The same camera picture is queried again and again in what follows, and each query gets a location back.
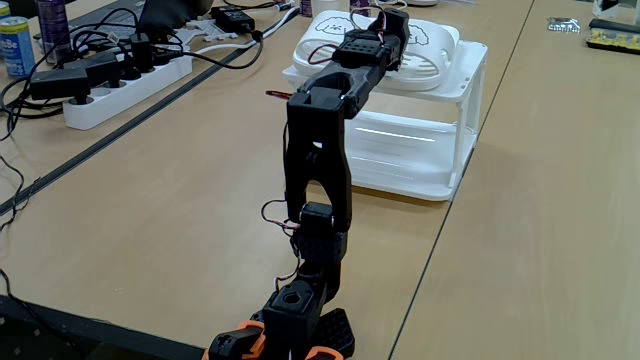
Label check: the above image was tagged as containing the tall purple drink can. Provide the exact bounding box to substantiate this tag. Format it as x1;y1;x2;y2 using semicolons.
36;0;72;65

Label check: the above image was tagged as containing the black board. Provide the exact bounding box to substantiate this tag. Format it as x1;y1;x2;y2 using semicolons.
0;294;207;360

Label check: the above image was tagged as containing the white power strip cable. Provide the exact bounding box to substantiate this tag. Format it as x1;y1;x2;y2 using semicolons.
192;5;301;57

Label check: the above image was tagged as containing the black block adapter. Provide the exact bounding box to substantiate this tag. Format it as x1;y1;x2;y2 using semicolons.
28;67;95;106
63;49;124;90

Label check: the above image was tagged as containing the white coiled cable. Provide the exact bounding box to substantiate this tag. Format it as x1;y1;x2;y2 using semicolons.
372;0;409;14

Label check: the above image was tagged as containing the clear plastic box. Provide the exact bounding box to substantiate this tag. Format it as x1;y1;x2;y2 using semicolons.
592;0;640;24

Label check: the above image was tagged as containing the gripper servo cable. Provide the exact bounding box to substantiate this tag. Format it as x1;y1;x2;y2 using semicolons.
348;3;387;36

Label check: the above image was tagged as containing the black power brick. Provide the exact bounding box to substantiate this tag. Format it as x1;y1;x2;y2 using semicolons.
209;4;256;34

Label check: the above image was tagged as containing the blue drink can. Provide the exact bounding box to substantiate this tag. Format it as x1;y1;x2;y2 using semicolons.
0;15;37;79

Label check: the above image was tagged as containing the white power strip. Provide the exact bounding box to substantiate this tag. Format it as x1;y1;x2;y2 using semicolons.
62;53;194;131

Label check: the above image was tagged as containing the white two-tier shoe rack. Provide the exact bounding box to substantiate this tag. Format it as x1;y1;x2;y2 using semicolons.
281;39;489;203

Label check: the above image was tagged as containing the white printed plastic part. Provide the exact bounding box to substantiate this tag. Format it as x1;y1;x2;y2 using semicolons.
172;27;201;51
192;18;240;42

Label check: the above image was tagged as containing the tall black plug adapter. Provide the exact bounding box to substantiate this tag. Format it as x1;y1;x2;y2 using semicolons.
128;32;155;75

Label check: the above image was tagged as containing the black yellow case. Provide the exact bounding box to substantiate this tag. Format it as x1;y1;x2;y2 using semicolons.
585;18;640;55

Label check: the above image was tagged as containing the black looping power cable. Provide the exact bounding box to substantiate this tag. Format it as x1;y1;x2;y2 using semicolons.
149;28;266;71

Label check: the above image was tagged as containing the white dog-print slipper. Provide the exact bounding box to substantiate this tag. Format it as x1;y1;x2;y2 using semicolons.
292;9;389;79
369;17;461;93

